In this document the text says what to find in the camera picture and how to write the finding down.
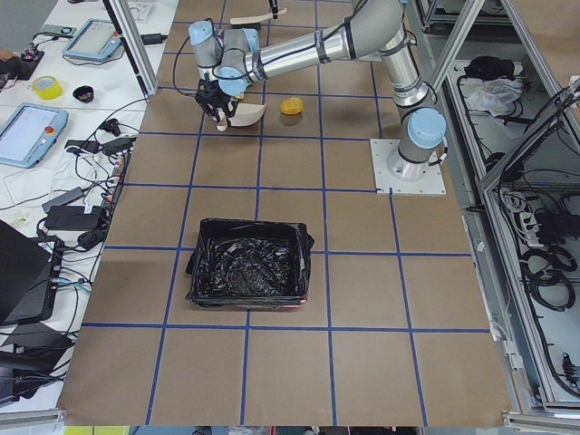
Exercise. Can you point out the black power adapter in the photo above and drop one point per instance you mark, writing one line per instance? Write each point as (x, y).
(75, 218)

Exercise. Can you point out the yellow tape roll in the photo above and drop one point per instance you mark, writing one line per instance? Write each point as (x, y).
(47, 87)

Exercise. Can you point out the lower teach pendant tablet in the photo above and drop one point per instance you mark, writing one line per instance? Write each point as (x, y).
(29, 133)

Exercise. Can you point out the white crumpled cloth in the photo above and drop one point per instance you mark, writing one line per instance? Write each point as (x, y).
(497, 97)

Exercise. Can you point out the black lined trash bin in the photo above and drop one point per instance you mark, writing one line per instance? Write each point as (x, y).
(250, 264)

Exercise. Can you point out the teach pendant tablet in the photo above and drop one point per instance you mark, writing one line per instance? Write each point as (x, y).
(96, 42)
(29, 133)

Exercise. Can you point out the yellow potato toy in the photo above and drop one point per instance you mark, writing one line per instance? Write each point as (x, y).
(292, 106)

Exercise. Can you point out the beige hand brush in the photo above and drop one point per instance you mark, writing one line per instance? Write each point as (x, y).
(255, 21)

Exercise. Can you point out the black laptop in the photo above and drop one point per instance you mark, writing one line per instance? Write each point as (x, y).
(29, 269)

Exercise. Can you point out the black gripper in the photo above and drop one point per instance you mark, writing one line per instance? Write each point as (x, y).
(220, 102)

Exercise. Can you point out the beige plastic dustpan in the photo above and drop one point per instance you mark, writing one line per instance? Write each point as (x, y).
(247, 114)

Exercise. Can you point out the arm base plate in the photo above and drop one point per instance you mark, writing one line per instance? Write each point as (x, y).
(393, 175)

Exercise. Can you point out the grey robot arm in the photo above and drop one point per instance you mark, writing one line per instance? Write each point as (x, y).
(229, 61)

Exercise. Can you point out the upper teach pendant tablet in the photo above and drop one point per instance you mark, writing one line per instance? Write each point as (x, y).
(96, 42)

